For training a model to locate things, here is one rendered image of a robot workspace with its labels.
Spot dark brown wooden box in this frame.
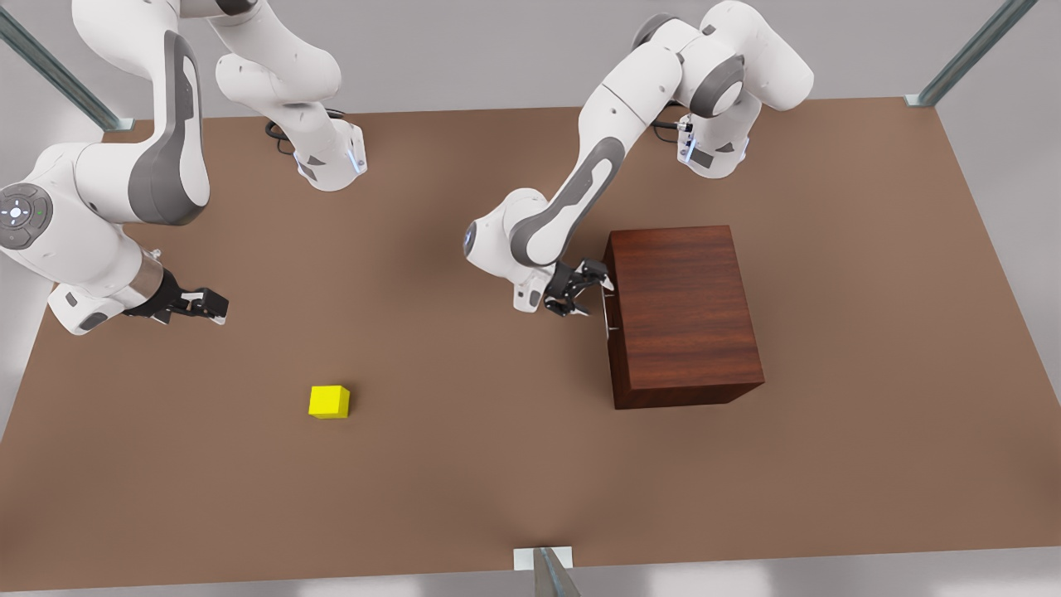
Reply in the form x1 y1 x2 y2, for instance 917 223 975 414
602 225 766 410

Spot silver frame post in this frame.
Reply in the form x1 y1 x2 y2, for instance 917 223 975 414
513 546 583 597
904 0 1039 108
0 8 134 133

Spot yellow cube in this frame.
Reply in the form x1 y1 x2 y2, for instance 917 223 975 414
309 385 351 420

